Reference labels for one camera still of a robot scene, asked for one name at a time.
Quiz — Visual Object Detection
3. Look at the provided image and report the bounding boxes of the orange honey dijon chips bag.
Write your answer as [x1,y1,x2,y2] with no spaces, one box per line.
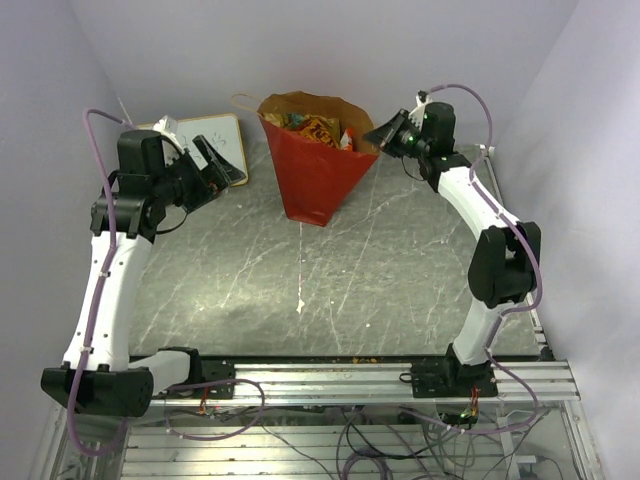
[289,115,341,148]

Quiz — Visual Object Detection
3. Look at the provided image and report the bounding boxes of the colourful striped snack packet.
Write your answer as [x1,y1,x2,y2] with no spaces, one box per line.
[340,127,355,152]

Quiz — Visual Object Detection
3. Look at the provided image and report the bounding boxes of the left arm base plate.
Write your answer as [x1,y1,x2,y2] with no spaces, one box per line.
[199,358,236,400]

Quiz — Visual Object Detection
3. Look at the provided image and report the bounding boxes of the teal snack packet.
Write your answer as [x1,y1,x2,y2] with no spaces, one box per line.
[283,113,306,130]

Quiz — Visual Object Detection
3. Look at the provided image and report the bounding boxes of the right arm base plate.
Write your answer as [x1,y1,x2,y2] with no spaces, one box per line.
[408,359,498,398]

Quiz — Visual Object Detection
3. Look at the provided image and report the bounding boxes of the red paper bag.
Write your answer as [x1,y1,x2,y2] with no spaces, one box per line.
[232,91,380,227]

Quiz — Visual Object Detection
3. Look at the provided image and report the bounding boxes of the small whiteboard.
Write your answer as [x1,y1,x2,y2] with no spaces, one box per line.
[140,113,248,186]

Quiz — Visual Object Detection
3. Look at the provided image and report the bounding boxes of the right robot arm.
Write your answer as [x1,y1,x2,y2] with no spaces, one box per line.
[363,102,541,398]

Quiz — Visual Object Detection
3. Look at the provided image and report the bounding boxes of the aluminium rail frame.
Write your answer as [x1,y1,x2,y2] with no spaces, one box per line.
[29,144,601,480]

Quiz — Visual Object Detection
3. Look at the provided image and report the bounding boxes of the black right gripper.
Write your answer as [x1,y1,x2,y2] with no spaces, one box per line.
[363,109,430,160]

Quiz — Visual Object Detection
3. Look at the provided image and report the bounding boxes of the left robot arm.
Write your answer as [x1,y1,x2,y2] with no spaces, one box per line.
[40,130,241,417]

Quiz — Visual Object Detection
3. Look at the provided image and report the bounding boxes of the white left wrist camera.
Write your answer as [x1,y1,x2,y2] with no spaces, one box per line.
[152,115,185,153]

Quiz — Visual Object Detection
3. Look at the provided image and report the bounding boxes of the loose cables under frame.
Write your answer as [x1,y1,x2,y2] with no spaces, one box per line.
[164,404,556,480]

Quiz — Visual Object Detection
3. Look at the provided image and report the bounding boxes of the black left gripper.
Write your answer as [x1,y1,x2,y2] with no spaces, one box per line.
[154,134,247,214]

